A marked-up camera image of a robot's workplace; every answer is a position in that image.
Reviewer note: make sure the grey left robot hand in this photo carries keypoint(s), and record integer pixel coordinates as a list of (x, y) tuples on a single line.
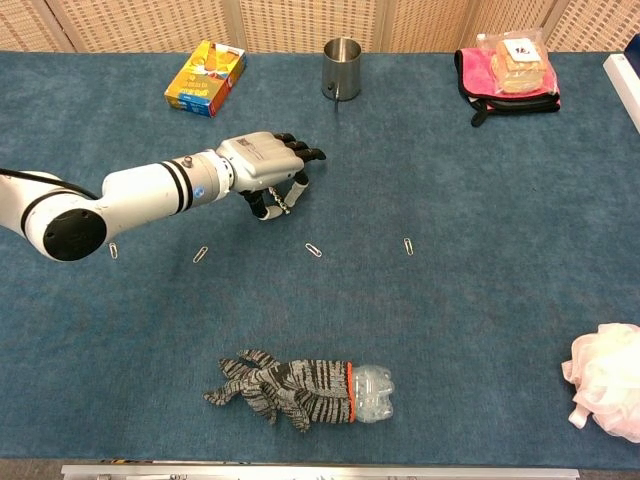
[(260, 160)]

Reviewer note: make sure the small metal chain piece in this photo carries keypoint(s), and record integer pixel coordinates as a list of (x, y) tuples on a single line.
[(280, 201)]

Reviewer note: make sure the paperclip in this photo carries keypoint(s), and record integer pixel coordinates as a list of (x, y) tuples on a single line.
[(114, 251), (409, 246), (200, 254), (314, 250)]

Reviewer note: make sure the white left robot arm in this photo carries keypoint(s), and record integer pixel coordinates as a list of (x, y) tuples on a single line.
[(140, 190)]

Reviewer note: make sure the yellow orange snack box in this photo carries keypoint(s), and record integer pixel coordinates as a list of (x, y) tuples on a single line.
[(205, 77)]

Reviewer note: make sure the stainless steel cup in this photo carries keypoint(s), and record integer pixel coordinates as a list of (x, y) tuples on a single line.
[(342, 65)]

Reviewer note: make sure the woven rattan folding screen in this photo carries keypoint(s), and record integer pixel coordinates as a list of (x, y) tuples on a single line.
[(150, 20)]

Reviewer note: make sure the pink cloth with black trim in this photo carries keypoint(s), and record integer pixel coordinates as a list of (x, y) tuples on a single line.
[(472, 75)]

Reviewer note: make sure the grey black striped glove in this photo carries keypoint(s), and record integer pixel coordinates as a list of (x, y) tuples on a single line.
[(310, 390)]

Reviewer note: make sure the clear crushed plastic bottle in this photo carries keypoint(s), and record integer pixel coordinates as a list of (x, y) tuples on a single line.
[(372, 395)]

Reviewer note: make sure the clear bag of biscuits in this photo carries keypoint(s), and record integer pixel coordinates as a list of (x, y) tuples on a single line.
[(520, 65)]

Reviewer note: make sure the white cardboard box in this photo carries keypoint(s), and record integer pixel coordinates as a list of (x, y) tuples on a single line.
[(625, 80)]

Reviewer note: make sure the pale pink bath loofah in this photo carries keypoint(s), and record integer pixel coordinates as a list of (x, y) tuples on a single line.
[(610, 380)]

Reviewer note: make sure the aluminium profile rail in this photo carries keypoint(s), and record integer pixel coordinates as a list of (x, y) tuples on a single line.
[(320, 472)]

